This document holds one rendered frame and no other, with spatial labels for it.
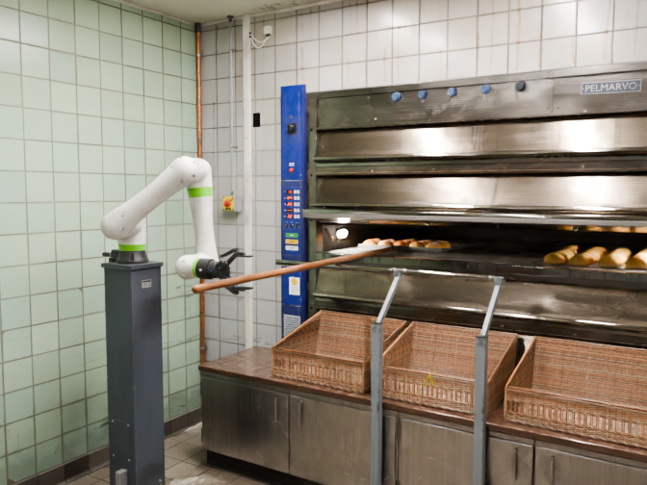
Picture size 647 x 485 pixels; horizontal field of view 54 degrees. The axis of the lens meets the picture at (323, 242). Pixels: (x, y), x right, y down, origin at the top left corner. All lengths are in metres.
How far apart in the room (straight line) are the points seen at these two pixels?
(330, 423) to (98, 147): 1.92
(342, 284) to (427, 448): 1.11
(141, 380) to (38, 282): 0.76
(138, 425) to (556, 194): 2.23
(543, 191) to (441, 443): 1.25
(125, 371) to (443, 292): 1.62
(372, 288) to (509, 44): 1.43
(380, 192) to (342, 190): 0.25
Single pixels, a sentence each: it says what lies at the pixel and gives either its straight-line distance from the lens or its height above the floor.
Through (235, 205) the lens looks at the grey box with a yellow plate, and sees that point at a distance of 3.93.
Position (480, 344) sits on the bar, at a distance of 2.67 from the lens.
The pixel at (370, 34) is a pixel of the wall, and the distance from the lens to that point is 3.58.
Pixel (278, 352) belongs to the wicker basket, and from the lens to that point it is 3.30.
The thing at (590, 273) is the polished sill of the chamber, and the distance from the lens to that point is 3.14.
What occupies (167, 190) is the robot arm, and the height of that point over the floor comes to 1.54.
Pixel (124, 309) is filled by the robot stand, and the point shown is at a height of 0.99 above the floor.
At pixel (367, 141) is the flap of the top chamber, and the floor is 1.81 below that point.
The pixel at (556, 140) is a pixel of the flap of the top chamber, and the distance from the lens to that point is 3.15.
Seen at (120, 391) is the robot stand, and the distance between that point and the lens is 3.20.
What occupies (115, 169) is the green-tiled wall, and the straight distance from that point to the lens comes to 3.74.
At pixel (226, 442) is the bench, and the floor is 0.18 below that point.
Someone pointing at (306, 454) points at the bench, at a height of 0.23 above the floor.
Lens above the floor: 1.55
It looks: 5 degrees down
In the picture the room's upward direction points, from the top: straight up
